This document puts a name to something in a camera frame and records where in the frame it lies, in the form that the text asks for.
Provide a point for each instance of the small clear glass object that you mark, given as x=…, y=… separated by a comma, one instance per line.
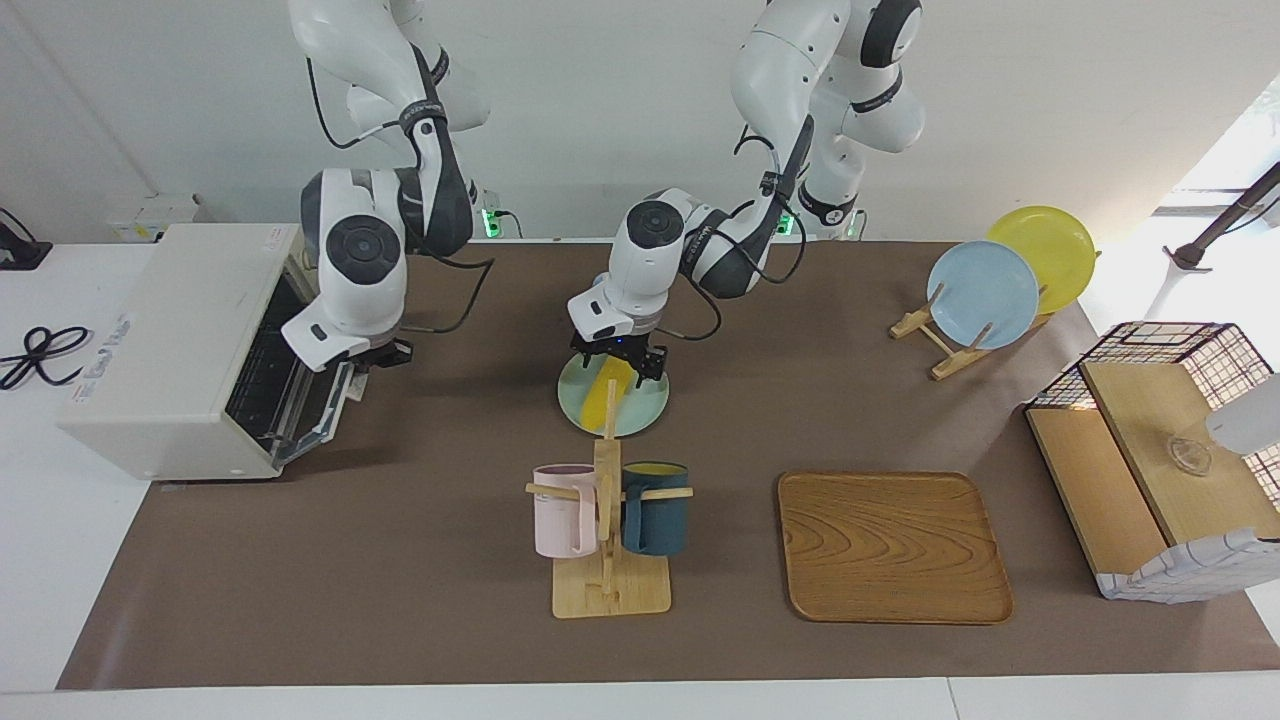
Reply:
x=1188, y=455

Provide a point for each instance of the black clamp base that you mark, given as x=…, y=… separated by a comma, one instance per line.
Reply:
x=20, y=250

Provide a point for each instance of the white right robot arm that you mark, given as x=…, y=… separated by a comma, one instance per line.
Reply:
x=355, y=260

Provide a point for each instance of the pale green plate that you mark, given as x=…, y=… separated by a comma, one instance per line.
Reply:
x=645, y=410

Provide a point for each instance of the yellow corn cob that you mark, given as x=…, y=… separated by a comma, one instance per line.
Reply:
x=605, y=395

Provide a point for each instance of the cream toaster oven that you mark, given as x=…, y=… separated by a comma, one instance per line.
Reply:
x=160, y=340

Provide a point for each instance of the white rounded device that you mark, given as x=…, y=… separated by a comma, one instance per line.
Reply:
x=1245, y=420

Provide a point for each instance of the wooden plate rack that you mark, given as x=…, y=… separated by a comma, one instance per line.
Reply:
x=945, y=362

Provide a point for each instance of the yellow plate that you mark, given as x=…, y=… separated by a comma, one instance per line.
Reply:
x=1055, y=245

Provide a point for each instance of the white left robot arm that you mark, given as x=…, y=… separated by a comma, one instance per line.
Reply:
x=780, y=80

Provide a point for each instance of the pink mug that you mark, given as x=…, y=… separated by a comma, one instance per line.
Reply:
x=563, y=515

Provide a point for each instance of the wooden mug tree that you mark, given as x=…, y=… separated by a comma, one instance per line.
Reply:
x=610, y=595

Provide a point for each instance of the white power strip box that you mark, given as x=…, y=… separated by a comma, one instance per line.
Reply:
x=150, y=220

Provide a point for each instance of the brown table mat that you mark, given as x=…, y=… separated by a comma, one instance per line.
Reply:
x=450, y=560

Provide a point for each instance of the wooden serving tray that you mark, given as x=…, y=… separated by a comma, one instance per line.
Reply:
x=895, y=548

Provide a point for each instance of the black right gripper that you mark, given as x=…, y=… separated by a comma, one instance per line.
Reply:
x=385, y=354

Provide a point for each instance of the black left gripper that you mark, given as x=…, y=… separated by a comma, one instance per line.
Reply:
x=620, y=350

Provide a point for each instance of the light blue plate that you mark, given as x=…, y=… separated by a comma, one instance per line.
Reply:
x=985, y=295

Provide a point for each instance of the dark blue mug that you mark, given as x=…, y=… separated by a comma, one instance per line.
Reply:
x=655, y=515

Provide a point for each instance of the black tripod stand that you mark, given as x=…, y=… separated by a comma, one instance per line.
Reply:
x=1225, y=215

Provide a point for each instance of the glass oven door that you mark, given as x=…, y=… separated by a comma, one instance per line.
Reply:
x=315, y=420

